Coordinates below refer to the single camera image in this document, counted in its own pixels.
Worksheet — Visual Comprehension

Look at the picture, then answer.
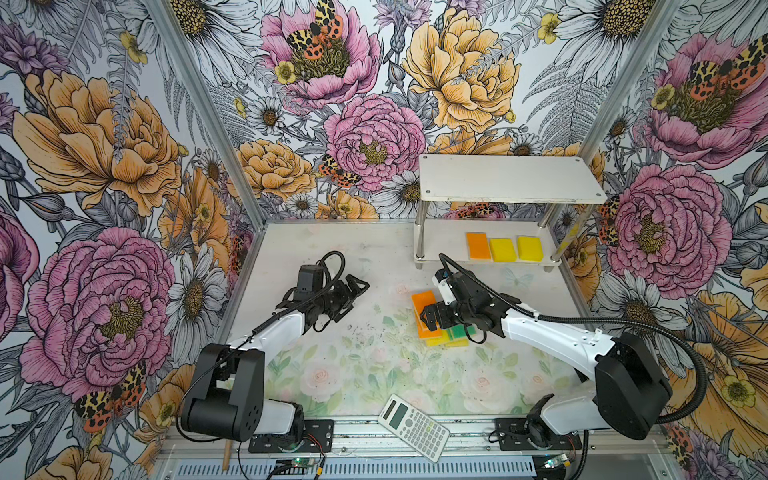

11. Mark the orange sponge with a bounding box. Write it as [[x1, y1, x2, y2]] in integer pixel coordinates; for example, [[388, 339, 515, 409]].
[[411, 291, 441, 341], [466, 232, 492, 261]]

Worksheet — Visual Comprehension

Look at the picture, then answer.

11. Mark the orange top sponge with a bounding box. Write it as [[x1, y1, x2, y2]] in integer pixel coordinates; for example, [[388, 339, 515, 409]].
[[466, 232, 492, 261]]

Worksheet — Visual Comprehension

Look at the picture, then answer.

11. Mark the yellow sponge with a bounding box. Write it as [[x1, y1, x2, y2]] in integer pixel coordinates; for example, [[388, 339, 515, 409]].
[[489, 238, 517, 263], [425, 331, 469, 348], [517, 236, 544, 262]]

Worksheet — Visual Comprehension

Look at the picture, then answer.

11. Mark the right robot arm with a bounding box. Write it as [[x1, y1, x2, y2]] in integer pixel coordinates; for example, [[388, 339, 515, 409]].
[[419, 269, 672, 448]]

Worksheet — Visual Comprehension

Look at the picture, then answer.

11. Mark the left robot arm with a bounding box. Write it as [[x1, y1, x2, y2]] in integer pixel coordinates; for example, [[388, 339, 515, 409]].
[[176, 266, 370, 443]]

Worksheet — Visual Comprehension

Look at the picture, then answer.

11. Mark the white two-tier shelf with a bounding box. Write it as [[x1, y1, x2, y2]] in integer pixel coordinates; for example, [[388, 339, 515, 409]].
[[413, 154, 607, 271]]

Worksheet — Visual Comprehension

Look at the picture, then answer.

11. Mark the green scouring sponge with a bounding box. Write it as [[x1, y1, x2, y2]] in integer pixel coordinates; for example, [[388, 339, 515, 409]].
[[447, 324, 476, 341]]

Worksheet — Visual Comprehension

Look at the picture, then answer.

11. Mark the yellow bottom sponge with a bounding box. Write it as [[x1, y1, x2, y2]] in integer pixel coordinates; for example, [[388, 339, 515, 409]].
[[425, 331, 469, 348]]

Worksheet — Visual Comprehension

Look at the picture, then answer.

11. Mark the white scientific calculator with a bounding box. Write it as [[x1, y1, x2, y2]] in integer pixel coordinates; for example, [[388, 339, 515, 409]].
[[377, 394, 450, 463]]

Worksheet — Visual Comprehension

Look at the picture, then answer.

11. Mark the green circuit board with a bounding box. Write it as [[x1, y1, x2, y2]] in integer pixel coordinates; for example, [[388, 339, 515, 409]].
[[272, 457, 325, 475]]

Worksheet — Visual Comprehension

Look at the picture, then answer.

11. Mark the wooden stick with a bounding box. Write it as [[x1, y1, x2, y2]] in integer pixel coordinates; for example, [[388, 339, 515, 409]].
[[221, 440, 232, 472]]

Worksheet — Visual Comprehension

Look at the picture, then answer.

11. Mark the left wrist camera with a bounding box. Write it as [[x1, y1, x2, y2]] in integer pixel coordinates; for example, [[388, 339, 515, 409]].
[[293, 264, 326, 302]]

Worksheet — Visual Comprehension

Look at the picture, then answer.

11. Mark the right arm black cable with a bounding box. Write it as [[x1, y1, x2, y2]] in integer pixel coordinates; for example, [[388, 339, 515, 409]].
[[438, 253, 709, 426]]

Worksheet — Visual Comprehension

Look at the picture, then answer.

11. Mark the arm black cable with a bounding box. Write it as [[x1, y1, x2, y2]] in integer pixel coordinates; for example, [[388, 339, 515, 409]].
[[173, 250, 348, 444], [438, 253, 709, 426]]

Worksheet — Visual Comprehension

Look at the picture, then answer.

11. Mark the aluminium front rail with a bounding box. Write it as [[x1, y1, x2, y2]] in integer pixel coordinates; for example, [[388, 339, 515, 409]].
[[158, 415, 669, 460]]

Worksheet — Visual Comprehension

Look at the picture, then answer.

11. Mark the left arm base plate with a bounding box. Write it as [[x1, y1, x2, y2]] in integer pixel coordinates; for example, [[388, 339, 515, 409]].
[[248, 419, 335, 454]]

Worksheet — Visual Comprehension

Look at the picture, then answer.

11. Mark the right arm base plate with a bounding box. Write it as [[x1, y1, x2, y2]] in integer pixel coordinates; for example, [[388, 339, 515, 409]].
[[488, 417, 582, 451]]

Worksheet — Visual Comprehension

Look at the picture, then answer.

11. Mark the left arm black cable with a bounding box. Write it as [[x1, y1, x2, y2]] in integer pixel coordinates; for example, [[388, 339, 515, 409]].
[[173, 250, 348, 444]]

